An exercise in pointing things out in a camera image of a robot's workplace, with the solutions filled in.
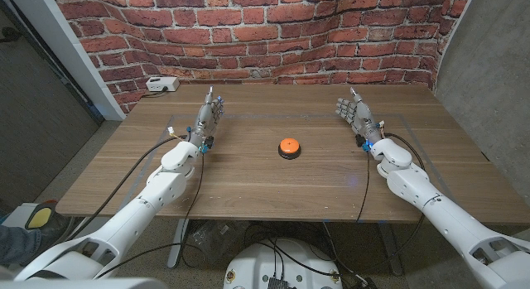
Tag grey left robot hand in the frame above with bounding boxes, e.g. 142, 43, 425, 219
188, 85, 225, 147

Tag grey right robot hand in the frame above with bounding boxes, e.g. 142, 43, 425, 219
335, 87, 384, 145

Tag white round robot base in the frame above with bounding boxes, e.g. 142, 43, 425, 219
223, 238, 344, 289

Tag orange button black base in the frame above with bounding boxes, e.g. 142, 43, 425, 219
277, 137, 302, 161

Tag white power strip box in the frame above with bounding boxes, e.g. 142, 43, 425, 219
145, 76, 181, 93

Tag red brick printed backdrop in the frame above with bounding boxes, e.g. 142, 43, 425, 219
51, 0, 475, 116

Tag clear plastic bag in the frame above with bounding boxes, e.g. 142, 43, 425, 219
190, 220, 239, 261

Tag grey metal table leg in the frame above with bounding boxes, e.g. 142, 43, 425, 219
376, 222, 405, 277
167, 218, 190, 268

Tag dark perforated panel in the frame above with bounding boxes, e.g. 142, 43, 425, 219
0, 0, 104, 211

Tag white mat yellow black shapes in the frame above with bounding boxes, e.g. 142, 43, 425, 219
0, 200, 63, 240

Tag white robot torso edge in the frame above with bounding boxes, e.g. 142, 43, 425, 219
0, 277, 166, 289

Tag person leg in jeans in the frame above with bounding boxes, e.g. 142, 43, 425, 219
0, 214, 75, 267

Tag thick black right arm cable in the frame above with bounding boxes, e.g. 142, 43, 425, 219
355, 132, 427, 273

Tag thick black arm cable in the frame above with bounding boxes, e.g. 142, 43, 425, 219
61, 133, 190, 243
355, 132, 427, 273

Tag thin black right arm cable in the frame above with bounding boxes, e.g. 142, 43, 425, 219
355, 151, 372, 223

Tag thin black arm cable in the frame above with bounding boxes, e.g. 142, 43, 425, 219
355, 151, 372, 223
176, 150, 206, 269

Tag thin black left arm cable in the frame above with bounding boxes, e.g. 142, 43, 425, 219
176, 150, 206, 269

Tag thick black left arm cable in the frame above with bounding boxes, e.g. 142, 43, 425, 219
61, 133, 190, 243

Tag white post beside backdrop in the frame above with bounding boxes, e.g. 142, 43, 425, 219
6, 0, 128, 121

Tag black floor cables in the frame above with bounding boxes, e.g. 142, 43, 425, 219
243, 222, 376, 288

